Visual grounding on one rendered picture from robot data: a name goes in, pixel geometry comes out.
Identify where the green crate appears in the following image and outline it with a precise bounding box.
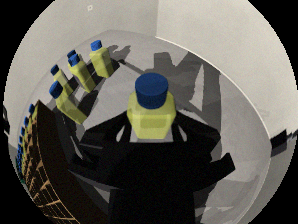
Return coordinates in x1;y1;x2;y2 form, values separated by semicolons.
16;165;24;184

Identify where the brown cardboard divided carton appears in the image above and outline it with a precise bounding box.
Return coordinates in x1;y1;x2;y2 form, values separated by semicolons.
23;100;108;224

